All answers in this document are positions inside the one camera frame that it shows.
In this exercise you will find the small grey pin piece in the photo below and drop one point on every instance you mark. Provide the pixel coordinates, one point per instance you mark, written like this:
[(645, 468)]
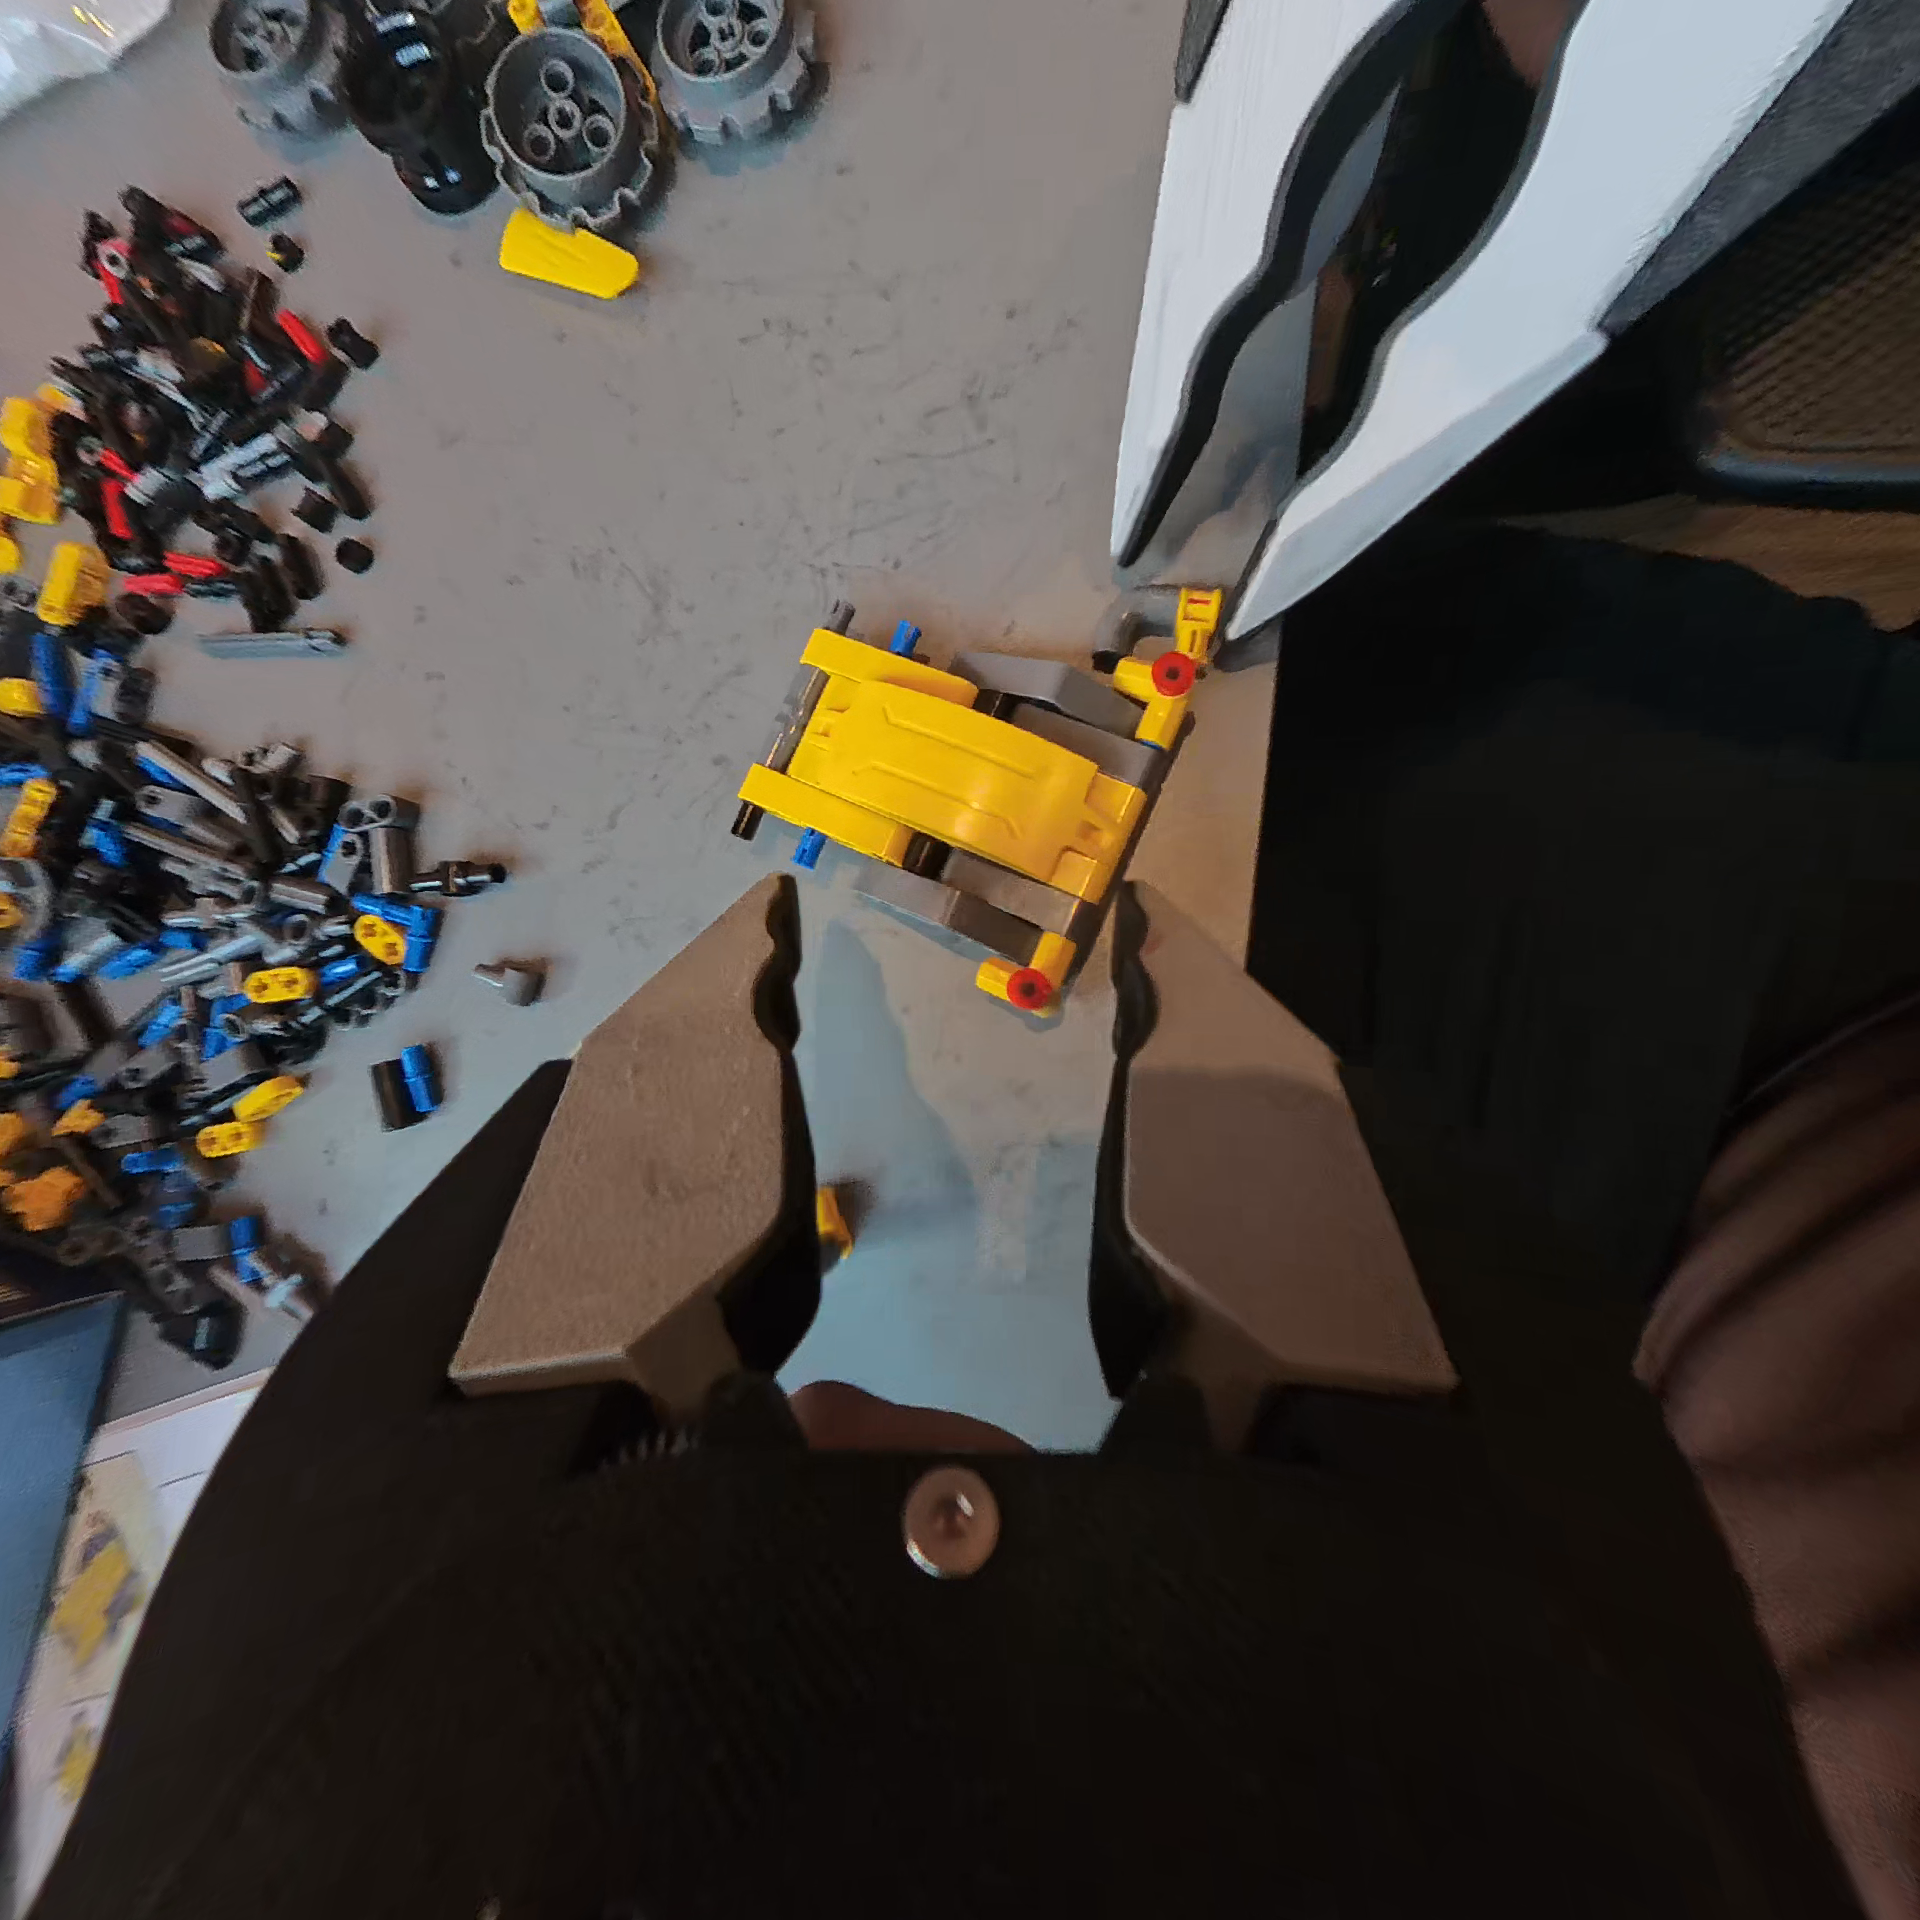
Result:
[(515, 981)]

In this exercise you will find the open instruction booklet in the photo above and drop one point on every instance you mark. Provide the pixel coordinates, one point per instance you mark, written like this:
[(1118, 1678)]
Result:
[(135, 1575)]

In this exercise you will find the pile of small building pieces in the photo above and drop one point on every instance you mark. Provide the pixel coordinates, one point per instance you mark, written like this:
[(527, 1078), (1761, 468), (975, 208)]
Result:
[(169, 747)]

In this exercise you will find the grey elbow with yellow connector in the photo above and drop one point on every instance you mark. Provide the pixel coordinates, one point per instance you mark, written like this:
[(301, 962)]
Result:
[(1197, 613)]

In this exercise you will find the yellow wedge panel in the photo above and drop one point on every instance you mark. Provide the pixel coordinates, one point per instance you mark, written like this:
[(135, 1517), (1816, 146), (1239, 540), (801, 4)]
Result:
[(569, 257)]

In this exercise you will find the cardboard kit box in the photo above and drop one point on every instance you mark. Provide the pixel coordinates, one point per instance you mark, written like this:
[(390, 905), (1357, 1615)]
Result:
[(44, 1426)]

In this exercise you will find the black and blue connector piece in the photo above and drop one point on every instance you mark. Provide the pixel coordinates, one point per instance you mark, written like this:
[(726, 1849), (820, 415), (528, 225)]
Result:
[(406, 1086)]

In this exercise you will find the yellow panel vehicle assembly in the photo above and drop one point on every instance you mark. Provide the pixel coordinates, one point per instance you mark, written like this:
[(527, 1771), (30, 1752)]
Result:
[(946, 766)]

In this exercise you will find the wheeled yellow black chassis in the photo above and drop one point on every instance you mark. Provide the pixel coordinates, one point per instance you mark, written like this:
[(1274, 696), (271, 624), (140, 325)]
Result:
[(527, 93)]

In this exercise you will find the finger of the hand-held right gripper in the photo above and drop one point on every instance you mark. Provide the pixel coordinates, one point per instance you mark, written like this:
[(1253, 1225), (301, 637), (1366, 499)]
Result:
[(1649, 177), (1247, 177)]

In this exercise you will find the grey desk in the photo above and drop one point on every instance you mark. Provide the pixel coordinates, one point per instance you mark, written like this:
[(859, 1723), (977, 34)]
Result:
[(676, 448)]

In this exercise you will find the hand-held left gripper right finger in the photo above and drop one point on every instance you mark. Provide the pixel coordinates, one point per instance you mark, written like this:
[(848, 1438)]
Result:
[(1277, 1201)]

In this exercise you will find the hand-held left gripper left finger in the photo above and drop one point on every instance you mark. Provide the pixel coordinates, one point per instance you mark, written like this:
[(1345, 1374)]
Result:
[(646, 1201)]

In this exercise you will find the black pin connector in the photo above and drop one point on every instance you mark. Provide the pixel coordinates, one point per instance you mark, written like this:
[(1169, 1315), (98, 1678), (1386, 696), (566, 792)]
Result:
[(457, 876)]

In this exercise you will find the grey axle beam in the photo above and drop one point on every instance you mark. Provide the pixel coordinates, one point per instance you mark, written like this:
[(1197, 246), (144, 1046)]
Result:
[(271, 642)]

